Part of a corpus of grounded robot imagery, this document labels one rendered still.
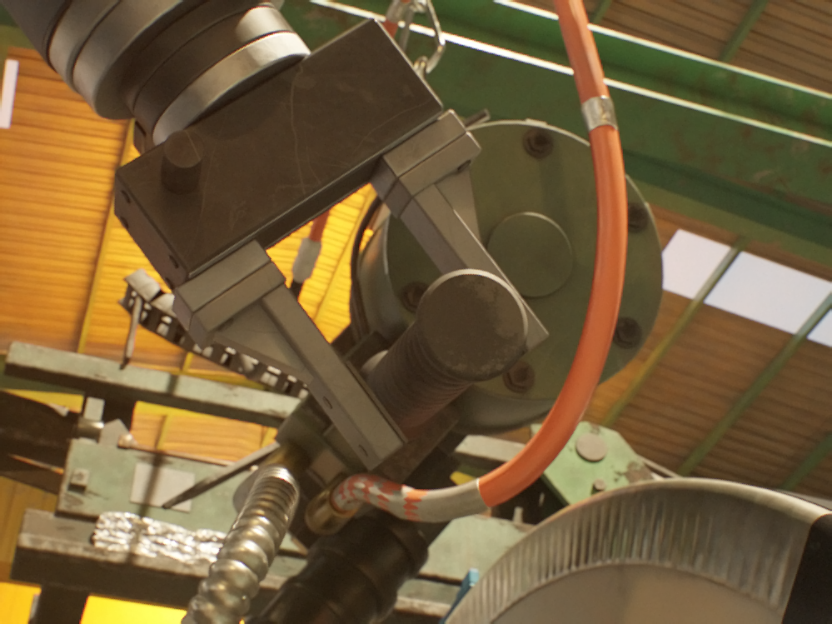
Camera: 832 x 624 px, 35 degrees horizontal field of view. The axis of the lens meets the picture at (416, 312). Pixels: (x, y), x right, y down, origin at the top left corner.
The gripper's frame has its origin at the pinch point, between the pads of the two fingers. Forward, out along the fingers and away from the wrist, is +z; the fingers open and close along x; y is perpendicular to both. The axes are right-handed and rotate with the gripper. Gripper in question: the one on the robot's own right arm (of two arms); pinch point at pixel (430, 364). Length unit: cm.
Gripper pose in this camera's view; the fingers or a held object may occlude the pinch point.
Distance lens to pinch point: 54.1
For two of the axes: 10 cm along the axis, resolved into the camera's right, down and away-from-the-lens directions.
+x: 7.7, -5.4, 3.4
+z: 6.0, 8.0, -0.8
